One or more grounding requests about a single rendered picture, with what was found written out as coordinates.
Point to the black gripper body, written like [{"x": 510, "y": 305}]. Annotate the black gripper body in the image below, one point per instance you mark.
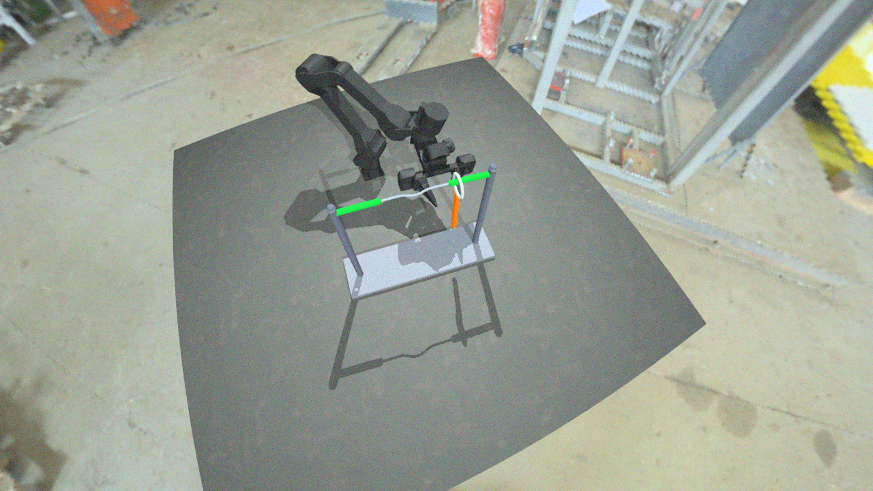
[{"x": 405, "y": 177}]

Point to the orange handle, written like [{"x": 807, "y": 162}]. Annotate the orange handle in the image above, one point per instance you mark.
[{"x": 456, "y": 201}]

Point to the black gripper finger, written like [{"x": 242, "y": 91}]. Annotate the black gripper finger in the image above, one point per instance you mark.
[
  {"x": 420, "y": 184},
  {"x": 460, "y": 170}
]

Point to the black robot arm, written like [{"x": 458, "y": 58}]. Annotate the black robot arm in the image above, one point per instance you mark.
[{"x": 321, "y": 75}]

